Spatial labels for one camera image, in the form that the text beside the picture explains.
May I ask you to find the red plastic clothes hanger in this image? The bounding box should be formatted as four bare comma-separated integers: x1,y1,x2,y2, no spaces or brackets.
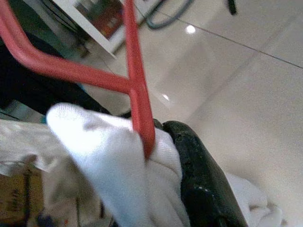
0,0,157,160

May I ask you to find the white glass door cabinet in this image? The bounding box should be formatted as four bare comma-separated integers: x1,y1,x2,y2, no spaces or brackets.
22,0,152,59

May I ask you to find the white knit garment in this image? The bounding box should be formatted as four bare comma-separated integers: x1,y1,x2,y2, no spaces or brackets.
0,103,285,227

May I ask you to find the grey floor hose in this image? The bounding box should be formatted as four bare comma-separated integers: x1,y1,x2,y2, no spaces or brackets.
139,0,196,30

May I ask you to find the black cloth heap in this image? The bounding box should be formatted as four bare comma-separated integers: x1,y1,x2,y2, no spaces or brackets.
0,30,119,118

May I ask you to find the brown cardboard box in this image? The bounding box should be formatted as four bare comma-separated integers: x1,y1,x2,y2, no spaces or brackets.
0,165,45,225

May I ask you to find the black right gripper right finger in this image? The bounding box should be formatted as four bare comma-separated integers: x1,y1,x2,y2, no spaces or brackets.
162,120,249,227

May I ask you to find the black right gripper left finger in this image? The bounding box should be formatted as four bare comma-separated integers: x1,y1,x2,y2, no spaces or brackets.
152,118,164,131

